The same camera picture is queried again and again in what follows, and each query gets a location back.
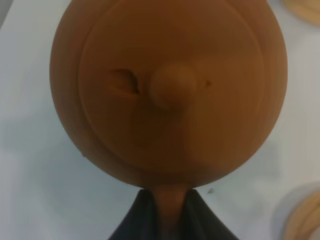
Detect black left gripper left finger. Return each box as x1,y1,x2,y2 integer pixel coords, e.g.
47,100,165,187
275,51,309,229
109,189,158,240

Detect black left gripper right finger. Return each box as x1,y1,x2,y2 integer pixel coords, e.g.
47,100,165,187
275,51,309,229
179,189,239,240

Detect brown clay teapot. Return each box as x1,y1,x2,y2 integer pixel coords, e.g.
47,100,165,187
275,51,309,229
49,0,288,240

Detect beige round teapot coaster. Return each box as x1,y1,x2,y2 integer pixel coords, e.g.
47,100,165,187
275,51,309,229
283,0,320,26

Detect near orange cup coaster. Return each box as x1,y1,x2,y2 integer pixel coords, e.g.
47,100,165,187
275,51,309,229
282,191,320,240

